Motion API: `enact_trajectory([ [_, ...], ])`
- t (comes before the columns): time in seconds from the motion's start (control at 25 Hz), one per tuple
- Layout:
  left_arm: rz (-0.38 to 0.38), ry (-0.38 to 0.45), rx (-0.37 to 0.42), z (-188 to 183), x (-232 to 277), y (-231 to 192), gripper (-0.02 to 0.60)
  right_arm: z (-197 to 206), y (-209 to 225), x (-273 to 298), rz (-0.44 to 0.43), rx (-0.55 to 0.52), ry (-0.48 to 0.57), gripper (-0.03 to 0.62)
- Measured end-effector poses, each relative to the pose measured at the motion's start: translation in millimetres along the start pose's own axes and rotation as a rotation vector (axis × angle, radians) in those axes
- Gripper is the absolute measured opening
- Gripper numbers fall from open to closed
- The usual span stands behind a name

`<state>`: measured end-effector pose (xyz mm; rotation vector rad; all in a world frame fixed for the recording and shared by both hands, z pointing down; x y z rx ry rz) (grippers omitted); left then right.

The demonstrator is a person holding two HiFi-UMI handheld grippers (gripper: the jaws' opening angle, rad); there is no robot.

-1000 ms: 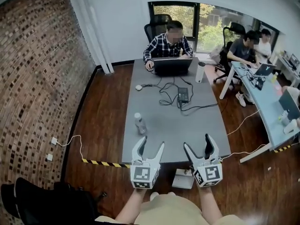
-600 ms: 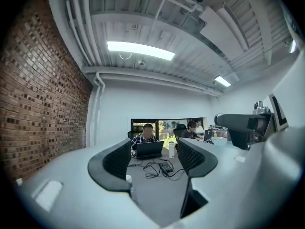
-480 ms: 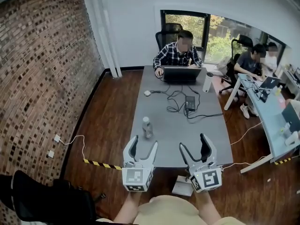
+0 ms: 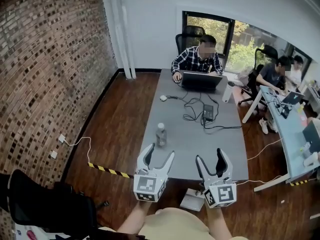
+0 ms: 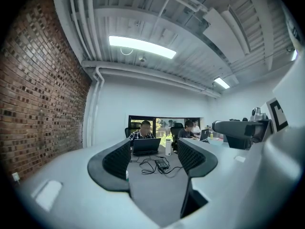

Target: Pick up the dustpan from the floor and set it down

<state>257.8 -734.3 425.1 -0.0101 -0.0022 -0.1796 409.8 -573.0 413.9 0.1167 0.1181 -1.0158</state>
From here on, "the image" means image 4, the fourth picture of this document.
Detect small white desk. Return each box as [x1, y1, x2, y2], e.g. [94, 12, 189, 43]
[13, 222, 66, 240]

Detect white wall cable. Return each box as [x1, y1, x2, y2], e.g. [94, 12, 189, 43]
[64, 136, 92, 164]

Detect white floor cable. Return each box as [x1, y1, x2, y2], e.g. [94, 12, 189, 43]
[247, 137, 283, 161]

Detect black cable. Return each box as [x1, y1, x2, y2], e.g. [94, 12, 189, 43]
[166, 90, 243, 134]

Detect white wall pipe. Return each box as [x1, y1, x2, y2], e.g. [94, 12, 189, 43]
[109, 0, 132, 80]
[119, 0, 137, 80]

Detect light blue desk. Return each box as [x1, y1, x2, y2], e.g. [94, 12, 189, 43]
[241, 85, 320, 192]

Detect person's left forearm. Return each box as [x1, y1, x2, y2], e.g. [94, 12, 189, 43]
[117, 200, 151, 240]

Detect person's beige shorts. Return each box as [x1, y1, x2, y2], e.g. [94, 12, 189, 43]
[99, 207, 213, 240]

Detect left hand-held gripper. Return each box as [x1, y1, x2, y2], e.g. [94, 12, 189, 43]
[133, 143, 176, 203]

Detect person's right forearm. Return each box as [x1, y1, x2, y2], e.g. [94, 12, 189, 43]
[204, 205, 233, 240]

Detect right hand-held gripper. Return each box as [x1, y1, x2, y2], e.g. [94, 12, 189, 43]
[195, 148, 238, 209]

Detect white plastic bag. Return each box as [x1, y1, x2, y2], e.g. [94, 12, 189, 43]
[236, 67, 253, 85]

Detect black laptop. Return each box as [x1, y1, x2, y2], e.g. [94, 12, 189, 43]
[181, 71, 223, 93]

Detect grey laptop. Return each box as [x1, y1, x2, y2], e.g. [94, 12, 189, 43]
[301, 120, 320, 147]

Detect yellow black floor tape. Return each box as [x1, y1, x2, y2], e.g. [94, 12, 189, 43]
[87, 161, 131, 179]
[289, 179, 309, 187]

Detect black framed window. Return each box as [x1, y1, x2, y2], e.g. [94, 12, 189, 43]
[181, 10, 313, 85]

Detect grey desk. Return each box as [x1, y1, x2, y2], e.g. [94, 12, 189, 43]
[139, 68, 250, 181]

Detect clear plastic water bottle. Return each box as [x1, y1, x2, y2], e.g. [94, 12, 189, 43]
[155, 122, 168, 147]

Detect laptop with light logo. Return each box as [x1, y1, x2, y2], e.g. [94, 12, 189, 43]
[281, 90, 306, 105]

